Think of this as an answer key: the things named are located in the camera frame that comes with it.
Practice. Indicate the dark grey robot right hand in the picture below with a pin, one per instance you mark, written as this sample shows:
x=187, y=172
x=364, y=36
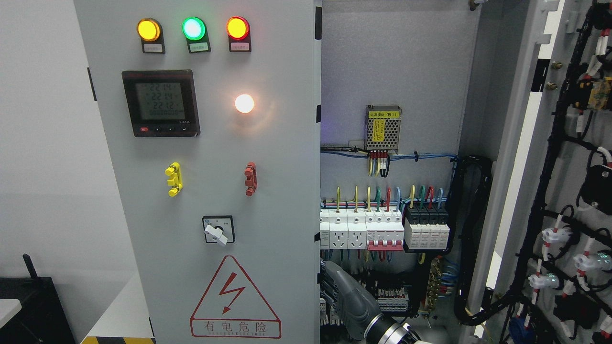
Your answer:
x=355, y=306

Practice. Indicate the brass ground bar right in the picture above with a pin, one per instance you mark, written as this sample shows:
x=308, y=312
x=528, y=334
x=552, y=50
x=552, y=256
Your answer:
x=433, y=285

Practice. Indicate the red triangle hazard sticker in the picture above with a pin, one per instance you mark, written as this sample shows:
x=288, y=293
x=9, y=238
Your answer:
x=233, y=307

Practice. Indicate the white glowing indicator lamp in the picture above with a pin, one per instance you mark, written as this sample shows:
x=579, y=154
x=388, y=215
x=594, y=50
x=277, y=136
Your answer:
x=244, y=103

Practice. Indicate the white rotary selector switch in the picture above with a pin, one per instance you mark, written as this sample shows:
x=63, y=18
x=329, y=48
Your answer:
x=218, y=229

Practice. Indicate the black box with antenna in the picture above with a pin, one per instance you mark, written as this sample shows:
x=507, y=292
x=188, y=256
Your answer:
x=34, y=313

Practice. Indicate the perforated metal power supply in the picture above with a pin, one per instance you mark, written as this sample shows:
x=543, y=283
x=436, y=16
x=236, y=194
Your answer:
x=383, y=127

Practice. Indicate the lower relay terminal row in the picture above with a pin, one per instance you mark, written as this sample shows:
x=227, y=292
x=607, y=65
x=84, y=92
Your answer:
x=390, y=291

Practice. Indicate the yellow indicator lamp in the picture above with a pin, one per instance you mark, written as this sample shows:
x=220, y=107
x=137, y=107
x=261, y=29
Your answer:
x=148, y=29

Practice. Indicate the green indicator lamp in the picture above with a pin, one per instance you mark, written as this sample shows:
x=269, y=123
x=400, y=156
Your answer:
x=193, y=28

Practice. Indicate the black white surge protector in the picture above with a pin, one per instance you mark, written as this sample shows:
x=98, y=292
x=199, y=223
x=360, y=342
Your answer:
x=426, y=229

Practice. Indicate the silver black robot right arm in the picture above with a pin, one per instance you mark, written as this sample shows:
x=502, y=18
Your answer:
x=385, y=330

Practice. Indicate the red indicator lamp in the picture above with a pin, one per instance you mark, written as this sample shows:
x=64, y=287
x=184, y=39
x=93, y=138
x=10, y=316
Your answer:
x=238, y=28

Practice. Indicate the black digital power meter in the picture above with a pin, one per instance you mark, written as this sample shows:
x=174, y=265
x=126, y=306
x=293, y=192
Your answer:
x=162, y=103

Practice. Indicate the white socket breaker row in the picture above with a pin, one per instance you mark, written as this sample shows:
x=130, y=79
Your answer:
x=362, y=229

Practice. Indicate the grey cabinet door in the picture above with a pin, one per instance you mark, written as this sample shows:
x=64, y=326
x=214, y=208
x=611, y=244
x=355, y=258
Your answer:
x=278, y=64
x=555, y=198

